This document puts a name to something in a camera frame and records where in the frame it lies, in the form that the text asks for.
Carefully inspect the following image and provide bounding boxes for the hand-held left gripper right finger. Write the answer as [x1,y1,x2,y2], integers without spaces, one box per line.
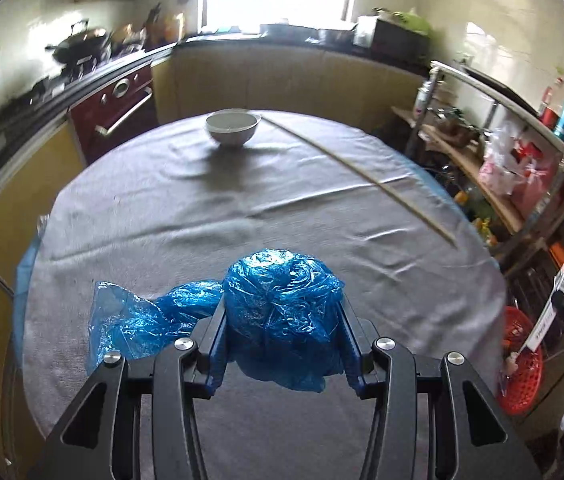
[337,300,532,480]

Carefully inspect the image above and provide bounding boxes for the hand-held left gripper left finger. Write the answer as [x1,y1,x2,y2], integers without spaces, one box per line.
[47,300,227,480]

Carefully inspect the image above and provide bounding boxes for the white paper strip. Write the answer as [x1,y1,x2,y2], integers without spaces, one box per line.
[506,264,564,376]

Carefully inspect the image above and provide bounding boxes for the red plastic mesh basket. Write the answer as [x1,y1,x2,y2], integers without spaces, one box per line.
[496,306,545,416]

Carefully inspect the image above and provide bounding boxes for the blue plastic bag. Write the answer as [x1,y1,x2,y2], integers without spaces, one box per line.
[87,248,347,393]

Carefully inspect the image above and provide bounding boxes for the pink plastic bag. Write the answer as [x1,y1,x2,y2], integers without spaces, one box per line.
[512,142,560,216]

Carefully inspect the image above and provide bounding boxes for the wooden shelf board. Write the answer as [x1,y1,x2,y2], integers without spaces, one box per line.
[392,106,525,235]

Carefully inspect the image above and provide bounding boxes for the grey tablecloth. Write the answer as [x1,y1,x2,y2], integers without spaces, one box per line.
[22,108,507,480]

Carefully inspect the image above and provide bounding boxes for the long wooden stick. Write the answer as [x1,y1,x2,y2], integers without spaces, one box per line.
[260,115,457,247]

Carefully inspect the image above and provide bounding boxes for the light blue table cover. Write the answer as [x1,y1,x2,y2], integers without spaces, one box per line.
[12,157,505,361]

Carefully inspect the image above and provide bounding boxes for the red bottle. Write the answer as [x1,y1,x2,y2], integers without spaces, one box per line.
[539,85,560,128]

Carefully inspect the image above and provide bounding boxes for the metal storage rack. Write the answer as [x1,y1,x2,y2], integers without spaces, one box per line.
[407,60,564,311]

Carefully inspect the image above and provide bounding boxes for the white bowl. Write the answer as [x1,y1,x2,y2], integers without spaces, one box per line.
[205,108,261,147]

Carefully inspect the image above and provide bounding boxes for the dark red oven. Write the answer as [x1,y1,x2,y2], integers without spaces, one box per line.
[68,62,157,166]

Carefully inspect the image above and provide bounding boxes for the yellow kitchen cabinets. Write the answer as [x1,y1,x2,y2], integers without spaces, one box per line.
[0,42,427,461]

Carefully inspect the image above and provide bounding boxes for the black kitchen countertop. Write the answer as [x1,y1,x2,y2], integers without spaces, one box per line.
[0,32,432,221]

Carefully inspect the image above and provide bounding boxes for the black microwave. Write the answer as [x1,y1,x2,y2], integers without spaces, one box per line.
[372,17,432,63]

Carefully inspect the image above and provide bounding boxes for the group of condiment bottles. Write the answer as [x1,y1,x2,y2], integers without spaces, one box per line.
[112,4,186,53]

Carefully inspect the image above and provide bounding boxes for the green bag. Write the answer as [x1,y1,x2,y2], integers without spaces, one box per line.
[372,7,432,36]

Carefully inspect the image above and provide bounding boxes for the black wok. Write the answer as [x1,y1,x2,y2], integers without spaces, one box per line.
[44,20,113,68]

